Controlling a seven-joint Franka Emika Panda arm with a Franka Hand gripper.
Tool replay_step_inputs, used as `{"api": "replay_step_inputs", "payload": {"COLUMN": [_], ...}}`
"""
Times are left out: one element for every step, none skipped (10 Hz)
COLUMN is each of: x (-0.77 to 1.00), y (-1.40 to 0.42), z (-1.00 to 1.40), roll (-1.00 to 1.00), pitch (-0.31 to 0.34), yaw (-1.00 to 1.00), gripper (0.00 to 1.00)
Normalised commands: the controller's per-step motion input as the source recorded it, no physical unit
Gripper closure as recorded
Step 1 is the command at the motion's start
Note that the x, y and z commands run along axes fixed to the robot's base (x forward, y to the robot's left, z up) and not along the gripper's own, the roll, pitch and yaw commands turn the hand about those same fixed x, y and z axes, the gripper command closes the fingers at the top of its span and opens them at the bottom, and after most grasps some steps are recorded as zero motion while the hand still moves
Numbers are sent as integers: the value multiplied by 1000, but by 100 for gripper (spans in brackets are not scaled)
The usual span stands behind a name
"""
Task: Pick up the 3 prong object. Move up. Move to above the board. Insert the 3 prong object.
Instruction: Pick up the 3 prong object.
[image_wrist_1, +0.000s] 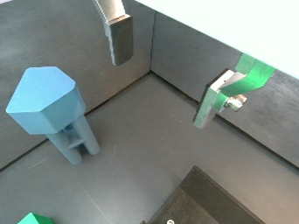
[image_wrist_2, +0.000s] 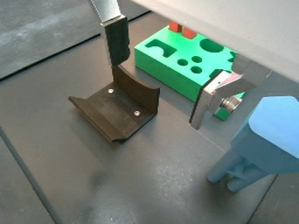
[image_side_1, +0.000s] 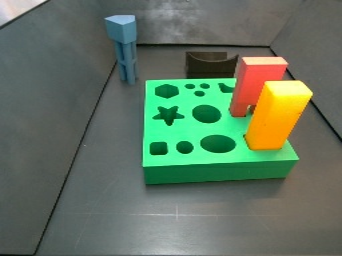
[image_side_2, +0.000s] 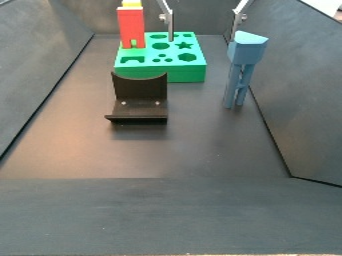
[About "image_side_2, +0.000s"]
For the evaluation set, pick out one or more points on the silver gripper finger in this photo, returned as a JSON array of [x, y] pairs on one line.
[[240, 15], [167, 17]]

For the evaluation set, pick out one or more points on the blue three prong object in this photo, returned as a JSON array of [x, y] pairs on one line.
[[245, 52]]

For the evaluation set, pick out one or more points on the green shape sorter board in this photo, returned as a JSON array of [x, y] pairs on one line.
[[178, 57]]

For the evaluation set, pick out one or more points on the red arch block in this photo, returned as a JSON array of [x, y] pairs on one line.
[[131, 26]]

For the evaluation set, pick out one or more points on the yellow rectangular block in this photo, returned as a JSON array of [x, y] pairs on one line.
[[131, 3]]

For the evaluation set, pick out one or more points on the black curved holder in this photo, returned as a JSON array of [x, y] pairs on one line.
[[141, 99]]

